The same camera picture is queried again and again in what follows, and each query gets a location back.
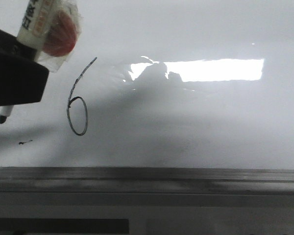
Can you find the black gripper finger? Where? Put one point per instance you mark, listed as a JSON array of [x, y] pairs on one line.
[[22, 80]]

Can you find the black and white whiteboard marker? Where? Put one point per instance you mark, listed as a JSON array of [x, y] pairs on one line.
[[34, 23]]

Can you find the red round magnet with tape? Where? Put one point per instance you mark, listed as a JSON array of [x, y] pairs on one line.
[[61, 35]]

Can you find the grey aluminium whiteboard tray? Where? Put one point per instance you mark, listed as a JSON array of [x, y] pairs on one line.
[[147, 180]]

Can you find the white whiteboard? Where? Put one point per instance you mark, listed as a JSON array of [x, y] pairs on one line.
[[166, 83]]

